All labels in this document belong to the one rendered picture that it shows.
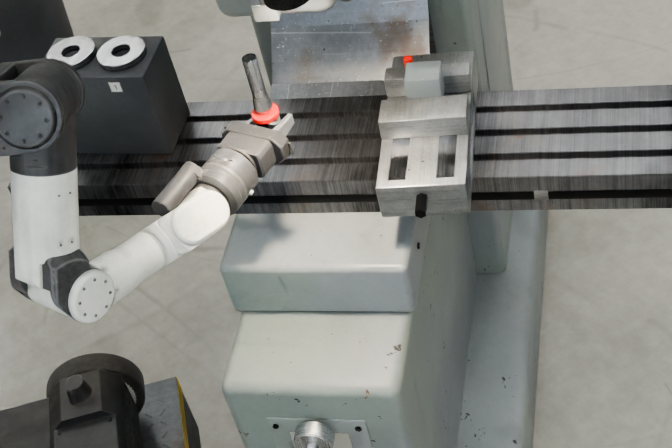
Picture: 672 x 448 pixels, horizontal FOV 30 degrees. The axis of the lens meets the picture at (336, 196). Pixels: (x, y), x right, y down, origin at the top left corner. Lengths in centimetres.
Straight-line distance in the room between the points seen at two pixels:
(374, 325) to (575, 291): 113
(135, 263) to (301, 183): 45
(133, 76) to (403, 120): 49
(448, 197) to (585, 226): 138
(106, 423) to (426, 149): 84
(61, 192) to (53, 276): 12
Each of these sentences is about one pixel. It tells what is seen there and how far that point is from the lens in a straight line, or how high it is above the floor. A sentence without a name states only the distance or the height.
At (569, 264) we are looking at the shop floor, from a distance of 332.
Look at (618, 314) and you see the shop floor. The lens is 321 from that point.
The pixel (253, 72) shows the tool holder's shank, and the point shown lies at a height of 125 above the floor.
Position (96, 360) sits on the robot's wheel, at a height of 59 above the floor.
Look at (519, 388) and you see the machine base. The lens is 283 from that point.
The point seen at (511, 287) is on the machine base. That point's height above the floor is 20.
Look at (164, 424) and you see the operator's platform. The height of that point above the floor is 40.
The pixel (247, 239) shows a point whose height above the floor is 90.
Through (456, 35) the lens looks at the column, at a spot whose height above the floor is 92.
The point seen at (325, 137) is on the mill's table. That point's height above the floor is 97.
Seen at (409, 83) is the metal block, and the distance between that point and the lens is 214.
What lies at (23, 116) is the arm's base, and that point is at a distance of 165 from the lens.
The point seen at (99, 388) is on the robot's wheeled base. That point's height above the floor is 61.
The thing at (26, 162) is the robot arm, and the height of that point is 143.
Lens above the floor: 245
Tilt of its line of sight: 43 degrees down
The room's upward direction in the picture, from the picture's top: 15 degrees counter-clockwise
